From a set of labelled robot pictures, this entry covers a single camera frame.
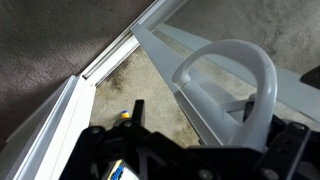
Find yellow blue bottle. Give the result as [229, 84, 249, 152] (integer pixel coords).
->
[119, 109, 131, 120]

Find white door jamb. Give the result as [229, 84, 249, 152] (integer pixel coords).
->
[0, 74, 98, 180]

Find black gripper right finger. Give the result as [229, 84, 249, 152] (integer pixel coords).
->
[242, 100, 320, 180]

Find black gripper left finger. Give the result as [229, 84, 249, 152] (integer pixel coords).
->
[59, 99, 188, 180]

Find white sliding glass door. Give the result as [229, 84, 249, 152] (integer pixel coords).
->
[129, 23, 268, 149]

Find grey screen door frame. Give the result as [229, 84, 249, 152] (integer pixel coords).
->
[154, 22, 320, 125]

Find white loop door handle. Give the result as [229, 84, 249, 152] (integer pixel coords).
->
[171, 39, 279, 153]

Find white door sill track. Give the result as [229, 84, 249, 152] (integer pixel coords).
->
[80, 0, 190, 89]

